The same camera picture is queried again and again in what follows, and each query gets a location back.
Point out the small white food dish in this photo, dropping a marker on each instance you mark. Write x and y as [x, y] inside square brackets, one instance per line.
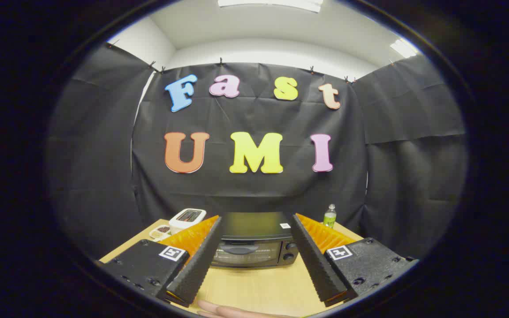
[161, 230]

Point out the black toaster oven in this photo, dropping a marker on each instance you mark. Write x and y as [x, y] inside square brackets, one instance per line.
[250, 225]

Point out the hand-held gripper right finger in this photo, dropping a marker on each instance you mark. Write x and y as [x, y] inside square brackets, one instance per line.
[316, 265]

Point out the long ceiling light panel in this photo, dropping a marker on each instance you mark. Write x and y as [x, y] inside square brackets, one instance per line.
[272, 3]

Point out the white pop-up toaster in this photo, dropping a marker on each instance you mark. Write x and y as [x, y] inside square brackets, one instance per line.
[184, 223]

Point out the green label plastic bottle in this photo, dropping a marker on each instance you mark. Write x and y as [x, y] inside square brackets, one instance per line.
[329, 218]

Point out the black backdrop cloth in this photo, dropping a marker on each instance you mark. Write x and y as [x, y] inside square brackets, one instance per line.
[254, 194]

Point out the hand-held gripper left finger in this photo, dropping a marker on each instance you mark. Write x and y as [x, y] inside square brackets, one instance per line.
[199, 269]

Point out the small ceiling light panel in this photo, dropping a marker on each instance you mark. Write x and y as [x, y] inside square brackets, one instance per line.
[404, 47]

